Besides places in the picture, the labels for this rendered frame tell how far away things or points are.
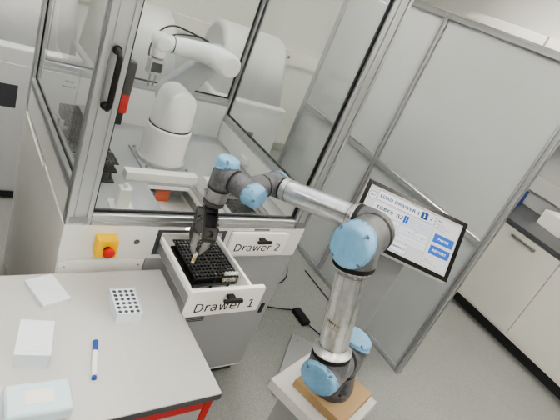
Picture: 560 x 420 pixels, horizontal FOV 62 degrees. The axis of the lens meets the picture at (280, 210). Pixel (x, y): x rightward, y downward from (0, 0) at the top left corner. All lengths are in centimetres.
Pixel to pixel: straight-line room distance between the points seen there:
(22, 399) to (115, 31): 96
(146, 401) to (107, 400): 10
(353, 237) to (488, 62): 200
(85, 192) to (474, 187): 210
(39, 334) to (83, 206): 42
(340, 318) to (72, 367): 75
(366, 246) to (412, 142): 207
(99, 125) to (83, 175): 17
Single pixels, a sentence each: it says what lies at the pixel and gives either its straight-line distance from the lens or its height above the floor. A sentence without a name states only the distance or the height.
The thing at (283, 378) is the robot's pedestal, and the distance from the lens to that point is 165.
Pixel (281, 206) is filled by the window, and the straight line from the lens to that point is 199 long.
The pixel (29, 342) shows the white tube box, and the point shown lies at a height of 81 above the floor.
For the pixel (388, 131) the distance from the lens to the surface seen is 333.
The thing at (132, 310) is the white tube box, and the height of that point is 79.
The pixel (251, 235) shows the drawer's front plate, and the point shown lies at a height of 92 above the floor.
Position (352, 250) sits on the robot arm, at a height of 136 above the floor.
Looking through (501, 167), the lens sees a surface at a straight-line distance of 283.
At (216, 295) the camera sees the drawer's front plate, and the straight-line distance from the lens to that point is 159.
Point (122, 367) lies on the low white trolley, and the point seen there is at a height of 76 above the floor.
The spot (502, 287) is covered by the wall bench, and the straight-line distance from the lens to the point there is 426.
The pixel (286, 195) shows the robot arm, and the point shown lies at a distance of 146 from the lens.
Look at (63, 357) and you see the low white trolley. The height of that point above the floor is 76.
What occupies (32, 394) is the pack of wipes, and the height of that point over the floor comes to 81.
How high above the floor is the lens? 187
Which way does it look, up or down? 25 degrees down
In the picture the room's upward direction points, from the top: 24 degrees clockwise
